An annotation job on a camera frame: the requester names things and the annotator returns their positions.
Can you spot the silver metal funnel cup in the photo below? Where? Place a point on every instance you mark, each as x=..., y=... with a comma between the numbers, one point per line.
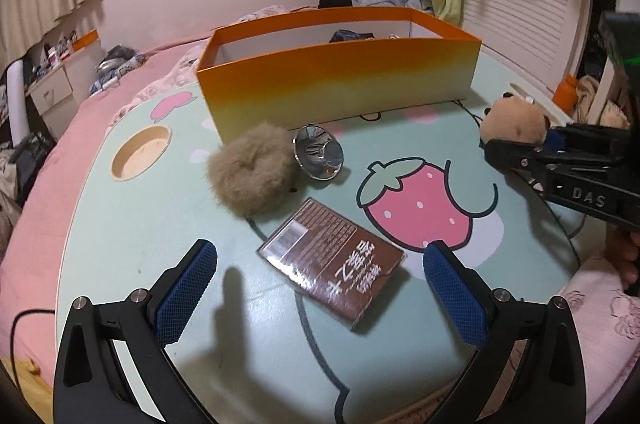
x=318, y=152

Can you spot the brown plush bear toy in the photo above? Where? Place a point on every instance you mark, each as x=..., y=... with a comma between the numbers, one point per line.
x=513, y=118

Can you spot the orange cardboard box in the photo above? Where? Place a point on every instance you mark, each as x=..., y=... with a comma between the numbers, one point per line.
x=284, y=70

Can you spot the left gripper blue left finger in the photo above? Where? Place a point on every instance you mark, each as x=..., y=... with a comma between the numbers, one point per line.
x=177, y=292

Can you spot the brown card box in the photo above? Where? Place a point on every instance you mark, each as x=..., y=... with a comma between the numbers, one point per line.
x=329, y=259

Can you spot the black lace cloth bundle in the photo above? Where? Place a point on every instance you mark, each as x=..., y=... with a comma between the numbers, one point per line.
x=344, y=35

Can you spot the mint green lap table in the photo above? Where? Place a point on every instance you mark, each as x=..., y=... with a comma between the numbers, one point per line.
x=319, y=311

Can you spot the white shelf unit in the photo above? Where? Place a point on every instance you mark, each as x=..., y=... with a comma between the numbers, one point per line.
x=610, y=106

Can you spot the orange bottle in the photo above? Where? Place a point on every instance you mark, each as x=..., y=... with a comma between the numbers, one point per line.
x=565, y=94

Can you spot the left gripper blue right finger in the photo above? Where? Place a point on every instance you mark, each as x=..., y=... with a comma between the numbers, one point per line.
x=467, y=299

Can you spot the white bedside cabinet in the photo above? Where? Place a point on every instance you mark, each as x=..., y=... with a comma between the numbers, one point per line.
x=59, y=94

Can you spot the tan fluffy scrunchie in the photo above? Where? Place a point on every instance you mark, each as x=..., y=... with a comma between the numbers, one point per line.
x=253, y=174

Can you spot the pink floral duvet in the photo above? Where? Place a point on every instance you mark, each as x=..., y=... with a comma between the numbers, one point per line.
x=184, y=71

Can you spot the striped clothes on bed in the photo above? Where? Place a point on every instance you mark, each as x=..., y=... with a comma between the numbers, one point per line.
x=118, y=61

